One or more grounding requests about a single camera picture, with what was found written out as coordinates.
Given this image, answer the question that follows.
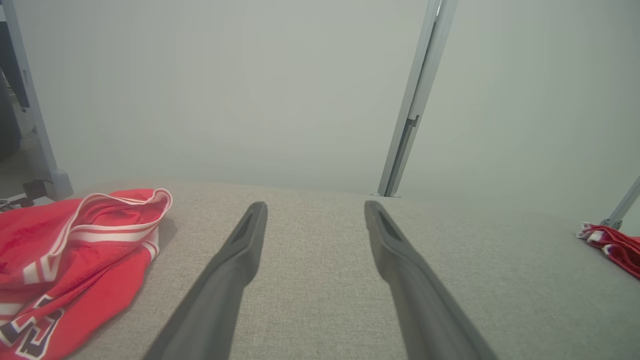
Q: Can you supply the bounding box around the crumpled red and white garment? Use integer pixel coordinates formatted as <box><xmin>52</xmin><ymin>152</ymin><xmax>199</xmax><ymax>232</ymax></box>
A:
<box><xmin>576</xmin><ymin>222</ymin><xmax>640</xmax><ymax>281</ymax></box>

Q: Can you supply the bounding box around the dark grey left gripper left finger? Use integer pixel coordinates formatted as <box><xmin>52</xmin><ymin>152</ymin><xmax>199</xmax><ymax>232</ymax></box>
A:
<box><xmin>142</xmin><ymin>201</ymin><xmax>268</xmax><ymax>360</ymax></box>

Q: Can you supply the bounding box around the red jersey with white trim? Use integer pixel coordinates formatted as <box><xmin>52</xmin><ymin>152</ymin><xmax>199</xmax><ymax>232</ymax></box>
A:
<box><xmin>0</xmin><ymin>188</ymin><xmax>173</xmax><ymax>360</ymax></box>

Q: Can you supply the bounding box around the grey metal frame post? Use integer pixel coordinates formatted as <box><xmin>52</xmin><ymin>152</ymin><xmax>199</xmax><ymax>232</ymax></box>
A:
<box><xmin>600</xmin><ymin>176</ymin><xmax>640</xmax><ymax>231</ymax></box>
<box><xmin>376</xmin><ymin>0</ymin><xmax>459</xmax><ymax>198</ymax></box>
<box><xmin>0</xmin><ymin>0</ymin><xmax>75</xmax><ymax>201</ymax></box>

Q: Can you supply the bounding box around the black power adapter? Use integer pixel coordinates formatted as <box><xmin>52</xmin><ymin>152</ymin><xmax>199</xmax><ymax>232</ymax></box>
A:
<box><xmin>22</xmin><ymin>179</ymin><xmax>49</xmax><ymax>201</ymax></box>

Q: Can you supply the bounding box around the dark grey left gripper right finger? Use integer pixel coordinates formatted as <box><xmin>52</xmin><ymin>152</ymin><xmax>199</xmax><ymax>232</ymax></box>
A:
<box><xmin>364</xmin><ymin>200</ymin><xmax>498</xmax><ymax>360</ymax></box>

